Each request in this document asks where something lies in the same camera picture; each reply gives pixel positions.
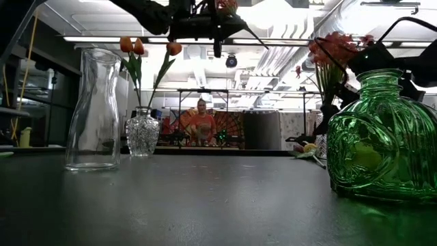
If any person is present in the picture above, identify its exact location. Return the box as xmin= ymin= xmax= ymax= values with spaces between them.
xmin=189 ymin=98 xmax=219 ymax=147

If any small black device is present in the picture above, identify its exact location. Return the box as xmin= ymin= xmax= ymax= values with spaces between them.
xmin=285 ymin=134 xmax=320 ymax=144

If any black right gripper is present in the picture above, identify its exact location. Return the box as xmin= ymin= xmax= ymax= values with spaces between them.
xmin=313 ymin=42 xmax=404 ymax=137

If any yellow-green bottle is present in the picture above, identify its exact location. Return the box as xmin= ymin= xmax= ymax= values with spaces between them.
xmin=19 ymin=126 xmax=33 ymax=148

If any ceiling light strip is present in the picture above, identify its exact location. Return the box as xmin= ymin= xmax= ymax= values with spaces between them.
xmin=148 ymin=37 xmax=225 ymax=44
xmin=64 ymin=36 xmax=137 ymax=44
xmin=233 ymin=38 xmax=310 ymax=45
xmin=399 ymin=41 xmax=433 ymax=48

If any tall clear glass vase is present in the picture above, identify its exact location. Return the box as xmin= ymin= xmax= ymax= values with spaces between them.
xmin=65 ymin=47 xmax=122 ymax=172

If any round cut-glass vase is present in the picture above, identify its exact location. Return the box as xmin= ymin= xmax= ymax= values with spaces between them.
xmin=125 ymin=106 xmax=160 ymax=158

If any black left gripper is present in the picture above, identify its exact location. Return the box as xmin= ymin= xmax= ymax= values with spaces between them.
xmin=167 ymin=0 xmax=270 ymax=58

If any yellow cable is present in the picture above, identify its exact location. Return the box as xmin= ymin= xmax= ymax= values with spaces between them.
xmin=0 ymin=10 xmax=40 ymax=139

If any white patterned curtain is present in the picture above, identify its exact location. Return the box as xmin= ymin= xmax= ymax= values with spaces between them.
xmin=279 ymin=111 xmax=322 ymax=150

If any colourful patterned backdrop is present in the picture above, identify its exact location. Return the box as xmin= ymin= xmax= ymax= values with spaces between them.
xmin=159 ymin=108 xmax=245 ymax=150

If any green glass vase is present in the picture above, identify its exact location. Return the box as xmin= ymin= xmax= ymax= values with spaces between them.
xmin=326 ymin=68 xmax=437 ymax=205

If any slim diamond-cut glass vase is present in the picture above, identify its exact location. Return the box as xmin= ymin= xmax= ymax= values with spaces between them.
xmin=314 ymin=112 xmax=329 ymax=160

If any yellow tulip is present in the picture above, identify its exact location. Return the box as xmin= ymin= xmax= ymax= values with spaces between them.
xmin=296 ymin=143 xmax=327 ymax=169

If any dark glass partition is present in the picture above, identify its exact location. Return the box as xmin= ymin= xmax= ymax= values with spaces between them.
xmin=0 ymin=0 xmax=83 ymax=148

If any dark grey partition panel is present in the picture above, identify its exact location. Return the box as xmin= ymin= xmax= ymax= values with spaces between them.
xmin=243 ymin=111 xmax=281 ymax=150

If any black ceiling camera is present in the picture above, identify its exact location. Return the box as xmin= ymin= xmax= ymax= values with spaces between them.
xmin=225 ymin=53 xmax=239 ymax=69

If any orange tulip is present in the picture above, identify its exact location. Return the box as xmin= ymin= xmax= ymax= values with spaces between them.
xmin=119 ymin=36 xmax=143 ymax=109
xmin=132 ymin=37 xmax=146 ymax=109
xmin=146 ymin=42 xmax=184 ymax=109

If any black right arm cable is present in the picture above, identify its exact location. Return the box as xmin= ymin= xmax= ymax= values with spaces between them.
xmin=375 ymin=16 xmax=437 ymax=45

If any silver ventilation duct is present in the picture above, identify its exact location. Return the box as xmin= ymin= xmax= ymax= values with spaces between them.
xmin=315 ymin=0 xmax=380 ymax=37

